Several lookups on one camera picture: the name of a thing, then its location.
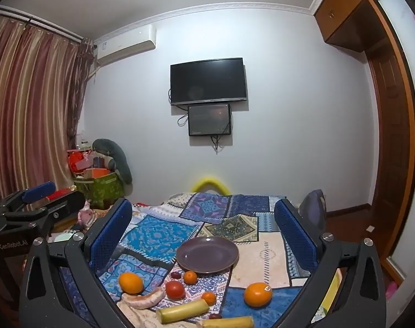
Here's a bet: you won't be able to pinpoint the purple round plate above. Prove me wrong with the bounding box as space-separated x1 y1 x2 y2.
176 236 239 275

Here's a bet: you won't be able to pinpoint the small tangerine front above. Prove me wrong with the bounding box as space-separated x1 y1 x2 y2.
201 292 217 306

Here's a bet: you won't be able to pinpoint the small tangerine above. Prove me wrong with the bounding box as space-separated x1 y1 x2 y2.
183 270 198 285
201 292 217 306

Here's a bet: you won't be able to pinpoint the pink plush toy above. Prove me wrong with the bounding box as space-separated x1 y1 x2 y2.
77 201 98 230

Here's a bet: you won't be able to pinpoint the small black wall screen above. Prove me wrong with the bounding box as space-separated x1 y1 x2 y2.
188 104 232 136

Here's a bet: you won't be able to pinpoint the blue patchwork bedspread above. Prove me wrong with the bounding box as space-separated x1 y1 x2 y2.
87 192 316 327

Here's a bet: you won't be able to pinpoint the red tomato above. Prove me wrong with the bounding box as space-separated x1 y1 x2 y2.
165 280 186 301

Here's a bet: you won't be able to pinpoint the brown overhead cabinet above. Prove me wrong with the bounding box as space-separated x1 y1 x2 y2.
314 0 386 52

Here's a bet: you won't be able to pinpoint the red gift boxes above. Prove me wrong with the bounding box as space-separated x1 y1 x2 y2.
67 150 111 180

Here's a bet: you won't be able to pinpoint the yellow curved foam object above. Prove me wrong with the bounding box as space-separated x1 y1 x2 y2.
191 177 231 195

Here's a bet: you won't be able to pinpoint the purple chair back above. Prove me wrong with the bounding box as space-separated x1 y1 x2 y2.
298 189 327 231

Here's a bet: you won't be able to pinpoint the large orange without sticker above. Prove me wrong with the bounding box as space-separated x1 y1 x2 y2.
118 273 144 295

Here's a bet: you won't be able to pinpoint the dark red jujube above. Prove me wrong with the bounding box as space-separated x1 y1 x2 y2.
170 272 181 279
209 313 222 319

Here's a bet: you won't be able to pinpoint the striped red curtain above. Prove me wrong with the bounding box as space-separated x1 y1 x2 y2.
0 16 94 199

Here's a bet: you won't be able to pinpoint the large orange with sticker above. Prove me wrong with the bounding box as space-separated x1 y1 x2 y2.
244 282 273 308

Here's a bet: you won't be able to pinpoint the black wall television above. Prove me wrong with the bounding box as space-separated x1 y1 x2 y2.
170 58 247 105

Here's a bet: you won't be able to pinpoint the green sugarcane piece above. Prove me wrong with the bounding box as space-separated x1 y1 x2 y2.
199 316 254 328

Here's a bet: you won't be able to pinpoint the white air conditioner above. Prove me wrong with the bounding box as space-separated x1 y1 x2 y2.
97 25 156 66

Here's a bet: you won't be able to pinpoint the yellow sugarcane piece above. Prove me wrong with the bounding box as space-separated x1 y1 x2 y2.
156 299 210 324

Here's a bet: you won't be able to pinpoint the grey green plush pillow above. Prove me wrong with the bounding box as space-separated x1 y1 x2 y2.
92 139 132 185

